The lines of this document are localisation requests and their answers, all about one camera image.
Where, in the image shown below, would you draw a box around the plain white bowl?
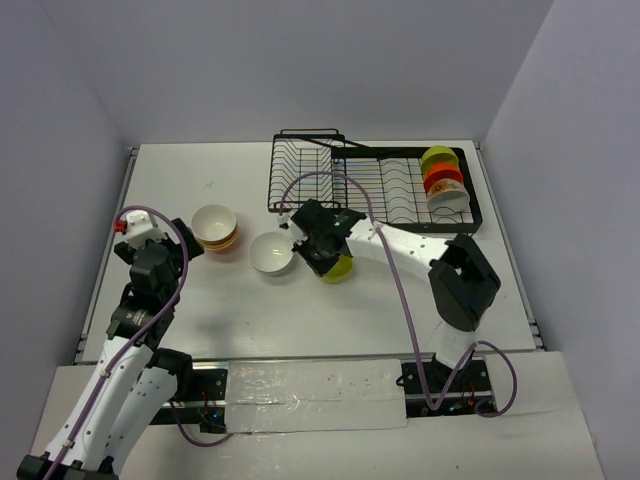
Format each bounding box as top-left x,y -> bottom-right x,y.
248,232 -> 294,276

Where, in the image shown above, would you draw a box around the orange plastic bowl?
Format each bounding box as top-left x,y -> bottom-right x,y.
423,162 -> 464,190

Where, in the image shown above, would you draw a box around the lime green plastic bowl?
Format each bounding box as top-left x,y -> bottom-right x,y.
420,145 -> 459,175

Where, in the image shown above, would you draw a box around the white bowl flower pattern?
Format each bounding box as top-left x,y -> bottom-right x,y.
426,178 -> 470,216

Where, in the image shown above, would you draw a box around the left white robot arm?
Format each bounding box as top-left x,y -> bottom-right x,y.
16,209 -> 204,479

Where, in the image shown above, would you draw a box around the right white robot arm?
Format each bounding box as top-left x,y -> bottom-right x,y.
278,200 -> 501,391

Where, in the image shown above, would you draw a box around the white bowl orange yellow stripes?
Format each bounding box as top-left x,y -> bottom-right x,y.
191,204 -> 239,254

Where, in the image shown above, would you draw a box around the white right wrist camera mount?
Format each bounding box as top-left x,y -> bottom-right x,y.
277,213 -> 307,245

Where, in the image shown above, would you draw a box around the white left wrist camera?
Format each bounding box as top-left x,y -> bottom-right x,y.
113,210 -> 165,250

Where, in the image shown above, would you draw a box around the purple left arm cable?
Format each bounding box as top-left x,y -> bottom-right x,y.
42,205 -> 236,480

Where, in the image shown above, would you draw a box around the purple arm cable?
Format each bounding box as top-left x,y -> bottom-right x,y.
42,205 -> 236,480
277,171 -> 518,418

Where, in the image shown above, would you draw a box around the aluminium table edge rail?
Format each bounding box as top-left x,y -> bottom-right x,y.
73,145 -> 139,365

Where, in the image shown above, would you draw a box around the black wire dish rack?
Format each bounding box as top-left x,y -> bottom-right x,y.
267,129 -> 483,234

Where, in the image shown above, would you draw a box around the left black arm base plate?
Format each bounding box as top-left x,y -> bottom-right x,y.
151,361 -> 229,434

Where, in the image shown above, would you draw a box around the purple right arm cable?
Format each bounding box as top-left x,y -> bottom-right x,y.
277,171 -> 518,418

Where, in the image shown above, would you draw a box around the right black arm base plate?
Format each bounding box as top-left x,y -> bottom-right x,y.
396,357 -> 497,418

